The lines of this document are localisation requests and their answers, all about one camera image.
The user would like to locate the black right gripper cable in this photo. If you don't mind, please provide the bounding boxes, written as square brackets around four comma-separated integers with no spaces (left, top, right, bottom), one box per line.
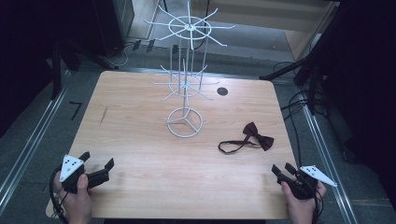
[311,182,326,224]

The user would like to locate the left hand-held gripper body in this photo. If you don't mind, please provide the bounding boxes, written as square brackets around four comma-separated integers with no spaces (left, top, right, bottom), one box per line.
[58,154,111,195]

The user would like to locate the dark red bow tie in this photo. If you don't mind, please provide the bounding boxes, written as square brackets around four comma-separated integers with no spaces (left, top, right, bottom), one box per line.
[218,121,276,155]

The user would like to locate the dark cabinet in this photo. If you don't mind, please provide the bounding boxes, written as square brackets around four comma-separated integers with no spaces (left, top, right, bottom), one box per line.
[90,0,135,58]

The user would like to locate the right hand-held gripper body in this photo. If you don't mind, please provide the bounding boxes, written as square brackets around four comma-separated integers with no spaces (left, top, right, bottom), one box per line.
[276,164,338,201]

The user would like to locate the black floor cables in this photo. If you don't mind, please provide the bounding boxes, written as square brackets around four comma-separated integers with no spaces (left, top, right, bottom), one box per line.
[279,89,316,168]

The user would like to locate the person's left hand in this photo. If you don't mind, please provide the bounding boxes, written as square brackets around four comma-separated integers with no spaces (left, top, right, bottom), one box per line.
[53,170,93,217]

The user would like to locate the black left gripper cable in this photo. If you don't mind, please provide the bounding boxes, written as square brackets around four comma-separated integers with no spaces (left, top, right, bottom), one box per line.
[48,167,70,224]

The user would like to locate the white floor cable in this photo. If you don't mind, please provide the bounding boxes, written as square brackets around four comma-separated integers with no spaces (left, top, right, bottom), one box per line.
[104,39,139,68]

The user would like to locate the black metal stand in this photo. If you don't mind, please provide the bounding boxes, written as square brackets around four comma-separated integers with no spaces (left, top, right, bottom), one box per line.
[259,0,347,116]
[50,39,82,101]

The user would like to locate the white wire display rack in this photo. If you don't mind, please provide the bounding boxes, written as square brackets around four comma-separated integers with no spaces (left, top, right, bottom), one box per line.
[143,0,236,139]

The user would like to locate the person's right hand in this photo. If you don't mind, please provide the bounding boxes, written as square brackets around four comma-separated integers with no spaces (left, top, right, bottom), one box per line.
[280,180,328,217]

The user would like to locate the metal floor rail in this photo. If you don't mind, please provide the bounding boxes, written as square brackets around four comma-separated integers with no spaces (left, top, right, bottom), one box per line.
[0,70,73,217]
[301,104,360,224]

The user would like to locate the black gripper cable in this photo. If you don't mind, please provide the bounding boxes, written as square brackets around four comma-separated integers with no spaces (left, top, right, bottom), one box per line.
[48,167,70,224]
[311,182,326,224]

